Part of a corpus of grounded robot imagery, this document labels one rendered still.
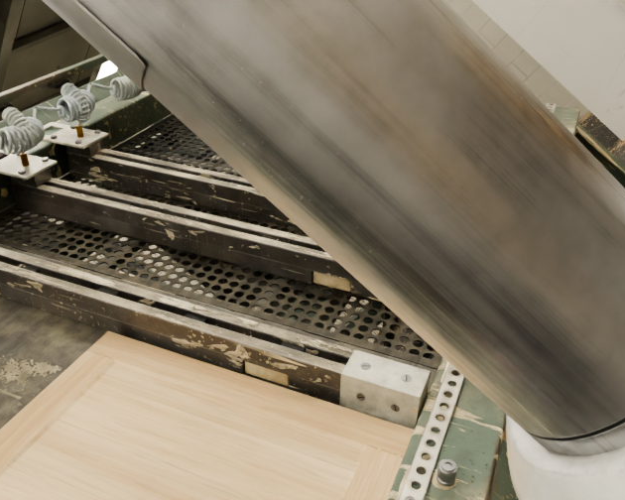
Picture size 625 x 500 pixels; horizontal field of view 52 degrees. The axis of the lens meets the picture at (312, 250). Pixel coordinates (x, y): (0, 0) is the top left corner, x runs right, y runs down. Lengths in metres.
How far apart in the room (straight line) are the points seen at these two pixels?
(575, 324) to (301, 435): 0.78
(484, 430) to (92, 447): 0.56
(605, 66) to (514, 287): 4.45
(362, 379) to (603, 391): 0.76
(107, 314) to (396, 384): 0.53
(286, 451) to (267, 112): 0.79
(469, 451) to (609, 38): 3.86
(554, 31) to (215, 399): 3.91
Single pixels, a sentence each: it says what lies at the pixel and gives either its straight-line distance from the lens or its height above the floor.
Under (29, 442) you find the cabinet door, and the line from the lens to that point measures 1.06.
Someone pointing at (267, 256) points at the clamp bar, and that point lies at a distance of 1.32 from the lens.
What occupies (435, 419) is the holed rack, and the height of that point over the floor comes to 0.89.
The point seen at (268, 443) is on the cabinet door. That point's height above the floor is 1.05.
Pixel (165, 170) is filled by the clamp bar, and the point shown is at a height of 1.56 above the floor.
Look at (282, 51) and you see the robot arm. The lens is 0.21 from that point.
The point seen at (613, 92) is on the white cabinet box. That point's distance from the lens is 4.72.
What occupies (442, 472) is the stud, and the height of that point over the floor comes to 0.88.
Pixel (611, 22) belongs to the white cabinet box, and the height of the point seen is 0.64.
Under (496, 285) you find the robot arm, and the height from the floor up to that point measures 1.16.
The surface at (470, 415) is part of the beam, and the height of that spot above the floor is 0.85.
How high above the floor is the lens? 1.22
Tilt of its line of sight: 2 degrees down
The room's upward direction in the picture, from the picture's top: 48 degrees counter-clockwise
